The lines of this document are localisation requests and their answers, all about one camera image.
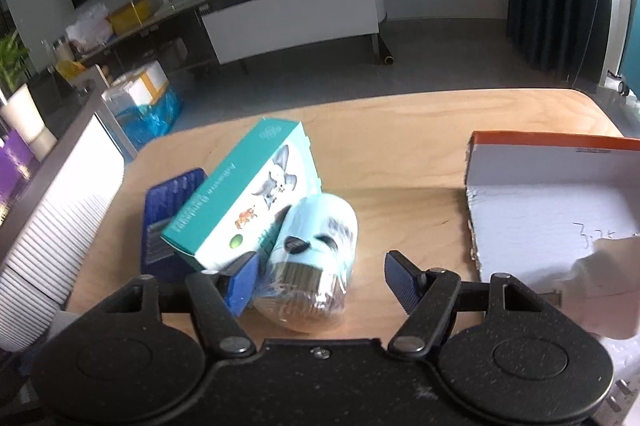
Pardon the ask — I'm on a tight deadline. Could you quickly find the purple box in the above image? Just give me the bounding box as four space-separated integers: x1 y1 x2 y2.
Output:
0 128 38 227

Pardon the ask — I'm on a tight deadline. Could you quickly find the toothpick jar with teal lid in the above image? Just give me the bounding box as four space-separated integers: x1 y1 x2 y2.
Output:
250 193 359 333

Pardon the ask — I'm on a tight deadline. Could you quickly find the orange and white box tray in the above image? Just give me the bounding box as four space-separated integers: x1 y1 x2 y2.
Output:
465 131 640 412

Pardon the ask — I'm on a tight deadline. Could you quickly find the white and yellow cardboard box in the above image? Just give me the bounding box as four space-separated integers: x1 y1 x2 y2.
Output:
102 60 170 107

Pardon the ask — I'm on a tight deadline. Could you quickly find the white plug adapter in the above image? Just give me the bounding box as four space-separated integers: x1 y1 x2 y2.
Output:
542 236 640 341

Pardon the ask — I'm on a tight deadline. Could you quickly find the white ribbed counter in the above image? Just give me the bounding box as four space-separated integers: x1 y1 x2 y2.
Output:
0 90 126 352

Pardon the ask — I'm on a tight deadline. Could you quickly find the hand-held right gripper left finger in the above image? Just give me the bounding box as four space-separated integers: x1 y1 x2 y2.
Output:
102 252 261 354

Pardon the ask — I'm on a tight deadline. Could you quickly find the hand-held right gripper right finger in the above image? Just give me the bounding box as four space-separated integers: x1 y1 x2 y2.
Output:
385 251 556 356

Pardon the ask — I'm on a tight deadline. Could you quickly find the blue plastic case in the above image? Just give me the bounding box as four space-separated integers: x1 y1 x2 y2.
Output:
141 167 208 287

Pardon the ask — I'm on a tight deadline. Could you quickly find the teal cardboard box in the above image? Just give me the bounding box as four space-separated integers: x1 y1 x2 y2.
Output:
161 117 323 273

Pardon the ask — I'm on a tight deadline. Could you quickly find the potted plant in white pot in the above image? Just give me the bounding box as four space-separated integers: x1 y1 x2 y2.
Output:
0 30 58 154

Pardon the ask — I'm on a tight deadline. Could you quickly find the blue plastic bag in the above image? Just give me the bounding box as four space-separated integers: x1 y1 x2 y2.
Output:
116 86 183 151

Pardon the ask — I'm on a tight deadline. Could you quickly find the white cabinet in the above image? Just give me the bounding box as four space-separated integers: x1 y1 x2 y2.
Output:
75 0 388 74

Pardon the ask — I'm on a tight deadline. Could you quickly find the teal suitcase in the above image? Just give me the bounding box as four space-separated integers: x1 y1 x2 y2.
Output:
617 40 640 94

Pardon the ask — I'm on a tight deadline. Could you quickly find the white plastic bag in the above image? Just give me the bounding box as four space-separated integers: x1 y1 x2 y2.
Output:
66 3 113 46

